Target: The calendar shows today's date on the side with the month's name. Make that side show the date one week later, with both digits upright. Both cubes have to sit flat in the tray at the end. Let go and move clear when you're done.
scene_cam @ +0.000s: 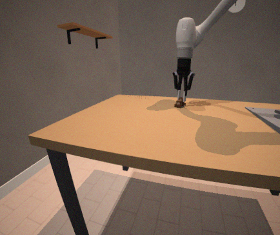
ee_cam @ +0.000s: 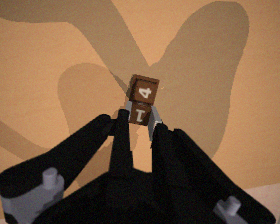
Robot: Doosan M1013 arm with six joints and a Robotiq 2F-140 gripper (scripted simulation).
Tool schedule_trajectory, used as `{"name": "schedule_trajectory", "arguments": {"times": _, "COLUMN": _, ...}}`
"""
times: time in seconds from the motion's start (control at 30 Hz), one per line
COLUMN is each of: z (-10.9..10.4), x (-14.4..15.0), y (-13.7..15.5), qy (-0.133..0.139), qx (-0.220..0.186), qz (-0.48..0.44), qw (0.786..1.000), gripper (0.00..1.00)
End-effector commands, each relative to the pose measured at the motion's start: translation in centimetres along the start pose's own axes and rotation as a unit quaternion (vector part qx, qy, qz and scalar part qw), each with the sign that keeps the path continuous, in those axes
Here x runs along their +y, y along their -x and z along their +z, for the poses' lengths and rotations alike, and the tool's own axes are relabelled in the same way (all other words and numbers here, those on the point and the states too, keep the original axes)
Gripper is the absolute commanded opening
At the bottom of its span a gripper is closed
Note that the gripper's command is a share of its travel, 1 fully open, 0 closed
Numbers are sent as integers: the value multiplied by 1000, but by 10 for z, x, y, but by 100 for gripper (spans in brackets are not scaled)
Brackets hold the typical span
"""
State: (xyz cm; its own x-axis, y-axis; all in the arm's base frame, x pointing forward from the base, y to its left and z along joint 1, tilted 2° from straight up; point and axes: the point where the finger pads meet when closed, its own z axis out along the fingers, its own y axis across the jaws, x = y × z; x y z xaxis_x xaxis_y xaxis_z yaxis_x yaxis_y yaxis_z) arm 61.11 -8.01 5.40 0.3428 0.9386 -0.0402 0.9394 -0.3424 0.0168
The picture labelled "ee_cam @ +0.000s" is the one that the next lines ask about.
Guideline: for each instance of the brown number cube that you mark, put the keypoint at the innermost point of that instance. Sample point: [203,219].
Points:
[140,113]
[144,91]

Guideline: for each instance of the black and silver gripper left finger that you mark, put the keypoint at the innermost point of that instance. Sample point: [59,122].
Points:
[32,186]

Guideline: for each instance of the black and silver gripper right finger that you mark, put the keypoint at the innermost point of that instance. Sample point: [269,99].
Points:
[199,173]

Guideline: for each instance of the brown wooden calendar tray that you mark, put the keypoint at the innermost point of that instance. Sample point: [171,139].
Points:
[145,79]

